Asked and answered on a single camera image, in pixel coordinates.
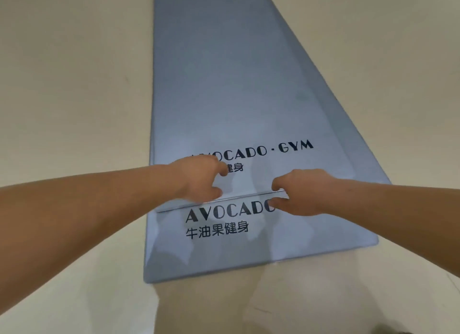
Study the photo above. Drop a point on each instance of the person's right hand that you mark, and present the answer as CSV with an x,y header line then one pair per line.
x,y
309,193

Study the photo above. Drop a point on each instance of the person's left hand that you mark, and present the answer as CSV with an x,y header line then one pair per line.
x,y
197,179

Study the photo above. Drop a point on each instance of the person's left forearm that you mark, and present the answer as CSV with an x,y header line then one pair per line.
x,y
72,229

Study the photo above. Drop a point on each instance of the person's right forearm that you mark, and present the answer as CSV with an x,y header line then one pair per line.
x,y
402,215

